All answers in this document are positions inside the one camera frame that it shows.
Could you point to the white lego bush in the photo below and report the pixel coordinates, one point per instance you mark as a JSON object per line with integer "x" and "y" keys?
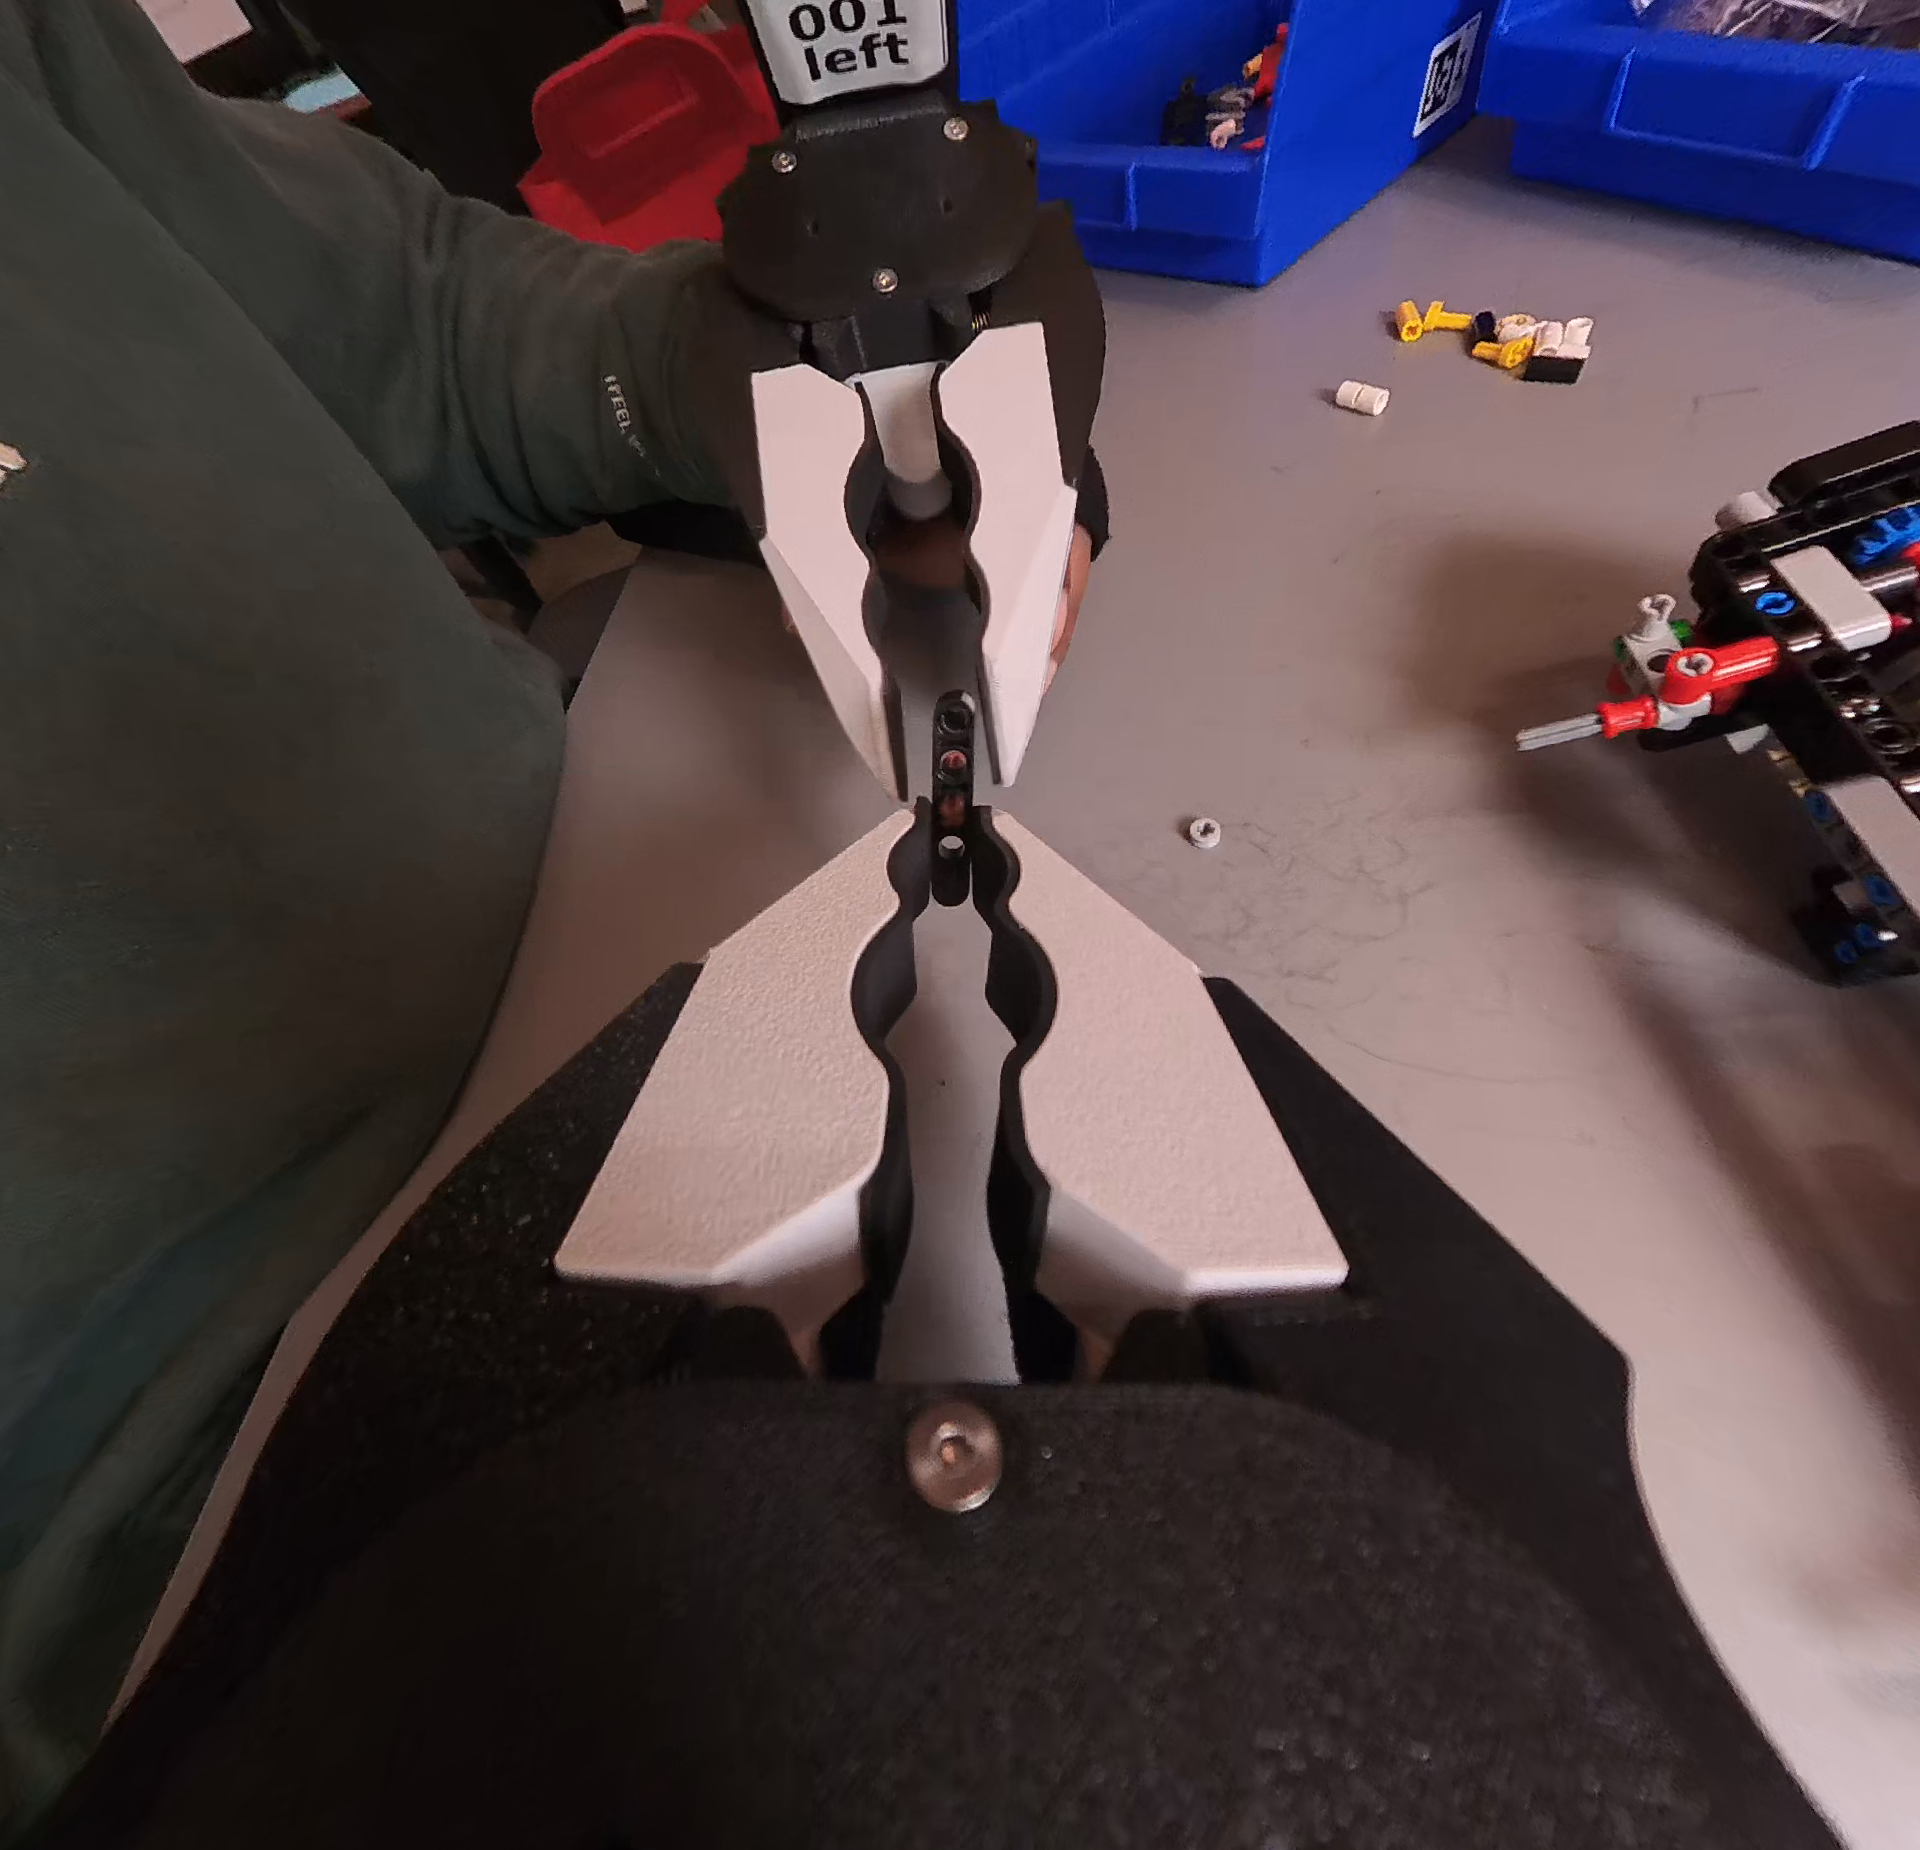
{"x": 1361, "y": 399}

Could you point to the blue storage bin with tag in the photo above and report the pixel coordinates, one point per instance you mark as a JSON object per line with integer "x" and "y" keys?
{"x": 1141, "y": 95}

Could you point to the red plastic container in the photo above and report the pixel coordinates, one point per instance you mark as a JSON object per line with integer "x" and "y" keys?
{"x": 647, "y": 139}

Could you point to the cluster of small lego pieces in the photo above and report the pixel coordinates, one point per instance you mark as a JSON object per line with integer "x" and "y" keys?
{"x": 1537, "y": 346}

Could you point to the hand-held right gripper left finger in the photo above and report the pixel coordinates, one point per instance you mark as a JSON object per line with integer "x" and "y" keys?
{"x": 737, "y": 1115}

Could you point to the person's left hand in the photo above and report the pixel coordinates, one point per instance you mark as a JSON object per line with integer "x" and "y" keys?
{"x": 1072, "y": 598}

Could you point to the lego car chassis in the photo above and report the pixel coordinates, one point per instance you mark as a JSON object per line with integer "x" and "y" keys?
{"x": 1800, "y": 650}

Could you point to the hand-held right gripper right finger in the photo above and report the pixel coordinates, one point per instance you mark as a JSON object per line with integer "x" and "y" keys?
{"x": 1164, "y": 1115}

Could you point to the person's left forearm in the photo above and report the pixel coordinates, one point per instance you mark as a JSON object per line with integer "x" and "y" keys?
{"x": 586, "y": 350}

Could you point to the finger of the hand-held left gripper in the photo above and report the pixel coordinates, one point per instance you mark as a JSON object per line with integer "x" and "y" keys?
{"x": 803, "y": 516}
{"x": 1020, "y": 530}

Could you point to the pile of lego pieces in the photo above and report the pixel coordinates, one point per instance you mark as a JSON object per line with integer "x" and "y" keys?
{"x": 1222, "y": 103}

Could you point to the yellow lego pin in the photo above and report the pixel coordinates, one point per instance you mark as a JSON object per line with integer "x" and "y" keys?
{"x": 1425, "y": 322}

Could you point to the person's green sweatshirt torso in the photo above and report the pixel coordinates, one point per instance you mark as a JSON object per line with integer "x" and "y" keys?
{"x": 225, "y": 831}

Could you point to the black lego beam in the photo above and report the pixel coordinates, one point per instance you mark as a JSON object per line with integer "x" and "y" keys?
{"x": 954, "y": 801}

